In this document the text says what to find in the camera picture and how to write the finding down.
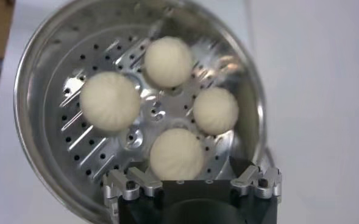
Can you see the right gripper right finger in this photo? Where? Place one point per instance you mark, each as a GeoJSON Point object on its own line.
{"type": "Point", "coordinates": [258, 182]}

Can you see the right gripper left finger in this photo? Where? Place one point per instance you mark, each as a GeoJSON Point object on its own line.
{"type": "Point", "coordinates": [127, 184]}

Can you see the white steamed baozi bun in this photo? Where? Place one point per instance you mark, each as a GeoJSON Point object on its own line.
{"type": "Point", "coordinates": [110, 100]}
{"type": "Point", "coordinates": [168, 61]}
{"type": "Point", "coordinates": [176, 153]}
{"type": "Point", "coordinates": [215, 111]}

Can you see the stainless steel steamer basket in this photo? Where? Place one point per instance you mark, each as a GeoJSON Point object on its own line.
{"type": "Point", "coordinates": [45, 76]}

